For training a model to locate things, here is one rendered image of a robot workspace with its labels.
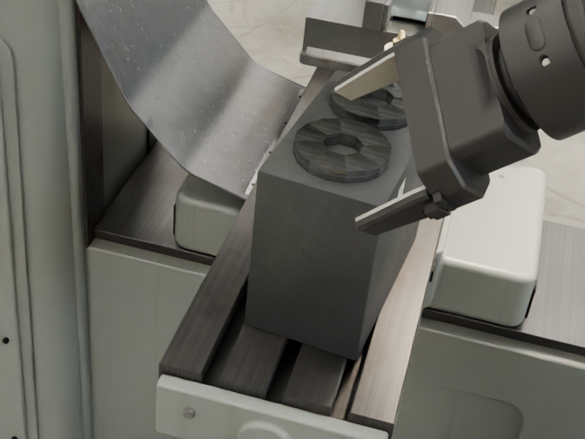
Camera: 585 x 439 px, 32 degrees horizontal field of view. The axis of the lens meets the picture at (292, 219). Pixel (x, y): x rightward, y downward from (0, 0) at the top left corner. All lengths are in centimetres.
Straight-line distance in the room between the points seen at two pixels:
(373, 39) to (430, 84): 81
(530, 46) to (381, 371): 47
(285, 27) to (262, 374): 289
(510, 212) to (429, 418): 32
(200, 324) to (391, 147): 26
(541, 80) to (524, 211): 85
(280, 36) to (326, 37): 225
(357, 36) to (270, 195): 59
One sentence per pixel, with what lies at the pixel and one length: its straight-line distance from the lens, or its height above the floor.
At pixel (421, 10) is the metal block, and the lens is 146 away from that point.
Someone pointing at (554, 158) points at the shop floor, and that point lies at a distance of 326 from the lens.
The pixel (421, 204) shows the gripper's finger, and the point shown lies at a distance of 65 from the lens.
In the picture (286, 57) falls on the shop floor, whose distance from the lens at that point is 357.
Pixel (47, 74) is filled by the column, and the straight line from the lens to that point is 129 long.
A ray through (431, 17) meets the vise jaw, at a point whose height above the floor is 106.
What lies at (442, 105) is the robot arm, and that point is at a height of 134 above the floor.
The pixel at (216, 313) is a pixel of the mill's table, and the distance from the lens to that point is 102.
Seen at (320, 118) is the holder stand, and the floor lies 115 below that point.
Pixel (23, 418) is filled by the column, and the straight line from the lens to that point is 167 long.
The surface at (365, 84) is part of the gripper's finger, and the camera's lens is 71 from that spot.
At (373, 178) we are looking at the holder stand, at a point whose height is 115.
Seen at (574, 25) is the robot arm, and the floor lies 141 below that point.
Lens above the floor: 165
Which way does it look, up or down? 36 degrees down
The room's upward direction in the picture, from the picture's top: 7 degrees clockwise
